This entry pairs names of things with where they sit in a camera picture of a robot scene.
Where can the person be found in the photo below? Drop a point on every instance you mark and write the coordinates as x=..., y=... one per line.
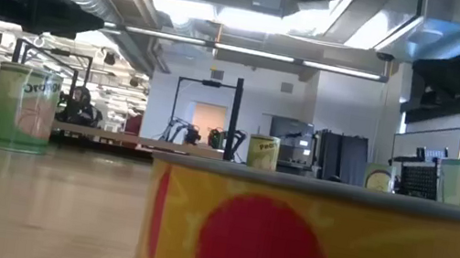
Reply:
x=81, y=101

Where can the black background station frame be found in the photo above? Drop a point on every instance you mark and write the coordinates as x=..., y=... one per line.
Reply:
x=59, y=52

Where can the wooden shelf board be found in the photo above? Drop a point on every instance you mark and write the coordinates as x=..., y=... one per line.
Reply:
x=140, y=140

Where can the white partition panel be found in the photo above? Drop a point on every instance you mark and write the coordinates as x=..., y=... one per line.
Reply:
x=423, y=136

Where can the background black robot arm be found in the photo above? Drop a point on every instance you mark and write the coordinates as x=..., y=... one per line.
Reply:
x=217, y=138
x=189, y=134

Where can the dark grey machine cabinet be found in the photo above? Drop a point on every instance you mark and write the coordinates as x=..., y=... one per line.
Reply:
x=298, y=135

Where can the thin black background frame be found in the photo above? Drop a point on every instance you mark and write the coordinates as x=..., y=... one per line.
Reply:
x=211, y=83

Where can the green can round fruit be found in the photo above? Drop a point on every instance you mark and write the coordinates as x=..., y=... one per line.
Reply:
x=379, y=178

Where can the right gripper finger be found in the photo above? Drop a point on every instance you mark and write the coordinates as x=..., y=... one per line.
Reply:
x=456, y=72

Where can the black metal bracket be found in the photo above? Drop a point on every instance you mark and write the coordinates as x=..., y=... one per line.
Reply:
x=432, y=154

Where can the tan door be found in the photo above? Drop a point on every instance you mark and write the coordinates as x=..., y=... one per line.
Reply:
x=209, y=114

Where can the black shelf side post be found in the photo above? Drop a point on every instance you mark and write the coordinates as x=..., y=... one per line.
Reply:
x=17, y=51
x=234, y=116

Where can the large rectangular metal duct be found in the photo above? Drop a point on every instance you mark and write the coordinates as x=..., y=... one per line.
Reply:
x=389, y=29

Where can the green can labelled Orange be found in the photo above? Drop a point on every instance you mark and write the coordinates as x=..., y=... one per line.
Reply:
x=21, y=114

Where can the black dome camera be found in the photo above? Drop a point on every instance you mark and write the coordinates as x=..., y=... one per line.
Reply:
x=385, y=56

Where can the black folding panel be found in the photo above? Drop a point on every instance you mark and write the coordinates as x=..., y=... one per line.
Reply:
x=341, y=156

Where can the grey wall vent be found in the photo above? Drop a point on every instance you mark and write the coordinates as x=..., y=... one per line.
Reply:
x=217, y=74
x=286, y=87

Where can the long LED light bar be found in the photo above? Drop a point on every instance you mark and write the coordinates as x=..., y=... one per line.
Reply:
x=251, y=52

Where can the yellow can red circles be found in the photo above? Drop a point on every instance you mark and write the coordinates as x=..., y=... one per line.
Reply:
x=262, y=245

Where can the black perforated panel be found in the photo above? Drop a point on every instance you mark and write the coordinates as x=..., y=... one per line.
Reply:
x=418, y=179

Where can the yellow-green peach can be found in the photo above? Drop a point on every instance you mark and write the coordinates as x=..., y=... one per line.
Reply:
x=263, y=153

